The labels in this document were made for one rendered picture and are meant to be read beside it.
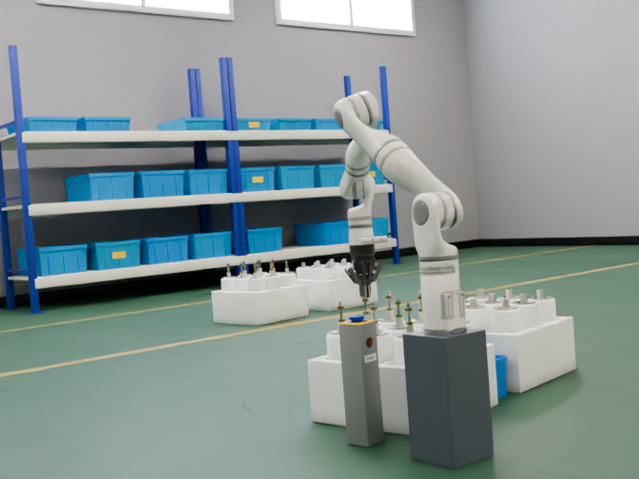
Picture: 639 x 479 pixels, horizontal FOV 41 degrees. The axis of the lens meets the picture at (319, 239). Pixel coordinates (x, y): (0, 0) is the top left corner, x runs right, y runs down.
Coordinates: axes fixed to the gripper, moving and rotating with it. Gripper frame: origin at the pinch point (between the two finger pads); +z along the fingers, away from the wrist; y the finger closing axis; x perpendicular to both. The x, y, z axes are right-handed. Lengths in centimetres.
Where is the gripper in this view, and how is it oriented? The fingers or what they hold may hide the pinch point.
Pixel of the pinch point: (365, 291)
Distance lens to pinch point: 254.0
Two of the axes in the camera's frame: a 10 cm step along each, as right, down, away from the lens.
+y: -8.2, 0.8, -5.7
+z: 0.8, 10.0, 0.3
